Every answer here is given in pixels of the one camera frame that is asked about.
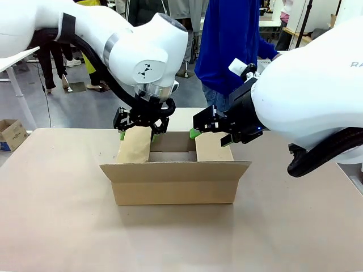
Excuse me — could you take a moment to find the small printed cardboard box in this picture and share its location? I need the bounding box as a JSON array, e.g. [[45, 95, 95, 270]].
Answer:
[[0, 118, 29, 153]]

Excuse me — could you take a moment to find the wooden workbench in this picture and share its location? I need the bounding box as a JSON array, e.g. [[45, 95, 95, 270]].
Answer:
[[282, 27, 316, 46]]

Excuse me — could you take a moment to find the person in white sneakers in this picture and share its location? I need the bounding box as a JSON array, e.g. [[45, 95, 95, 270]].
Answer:
[[62, 42, 83, 68]]

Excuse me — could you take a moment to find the white table with slanted legs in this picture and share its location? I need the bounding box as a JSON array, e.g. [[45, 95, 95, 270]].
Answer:
[[0, 46, 41, 130]]

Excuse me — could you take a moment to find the person in grey clothes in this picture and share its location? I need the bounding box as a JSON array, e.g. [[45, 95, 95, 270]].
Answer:
[[167, 0, 210, 66]]

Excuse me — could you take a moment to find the dark square floor plate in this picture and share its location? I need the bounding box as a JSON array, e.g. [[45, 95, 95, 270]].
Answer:
[[62, 81, 87, 94]]

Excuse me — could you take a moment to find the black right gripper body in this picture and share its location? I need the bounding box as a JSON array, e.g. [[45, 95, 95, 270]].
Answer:
[[218, 78, 269, 144]]

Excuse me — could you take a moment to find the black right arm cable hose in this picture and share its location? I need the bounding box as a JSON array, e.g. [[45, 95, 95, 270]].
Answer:
[[286, 127, 363, 179]]

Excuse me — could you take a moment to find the small white background table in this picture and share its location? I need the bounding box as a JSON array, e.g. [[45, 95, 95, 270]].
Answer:
[[259, 16, 284, 37]]

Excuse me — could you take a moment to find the person in dark jacket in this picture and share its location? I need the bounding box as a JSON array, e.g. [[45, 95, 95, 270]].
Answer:
[[124, 0, 171, 28]]

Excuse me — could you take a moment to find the thin black floor cable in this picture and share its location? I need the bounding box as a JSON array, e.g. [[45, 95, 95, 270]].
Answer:
[[37, 61, 53, 129]]

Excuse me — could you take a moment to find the person in yellow apron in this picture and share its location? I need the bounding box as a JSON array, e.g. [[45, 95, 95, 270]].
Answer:
[[75, 0, 111, 92]]

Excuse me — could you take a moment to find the person in blue cardigan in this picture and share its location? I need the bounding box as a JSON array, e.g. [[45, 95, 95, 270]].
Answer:
[[194, 0, 281, 113]]

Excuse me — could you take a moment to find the person in black trousers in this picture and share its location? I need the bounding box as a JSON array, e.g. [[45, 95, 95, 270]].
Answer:
[[36, 39, 69, 94]]

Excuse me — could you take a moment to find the person in pink top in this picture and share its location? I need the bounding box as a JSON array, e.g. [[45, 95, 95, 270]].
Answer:
[[280, 0, 293, 25]]

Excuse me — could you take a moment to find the person's left forearm blue sleeve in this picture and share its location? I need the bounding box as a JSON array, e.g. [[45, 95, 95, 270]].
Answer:
[[258, 36, 280, 61]]

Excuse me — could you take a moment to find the brown cardboard shipping box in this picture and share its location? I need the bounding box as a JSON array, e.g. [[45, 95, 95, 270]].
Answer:
[[99, 107, 252, 206]]

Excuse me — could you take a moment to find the black stand pole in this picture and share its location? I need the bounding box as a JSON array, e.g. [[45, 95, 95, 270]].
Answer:
[[294, 0, 314, 51]]

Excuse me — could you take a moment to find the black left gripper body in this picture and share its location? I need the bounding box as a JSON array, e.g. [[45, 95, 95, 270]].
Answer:
[[130, 95, 168, 128]]

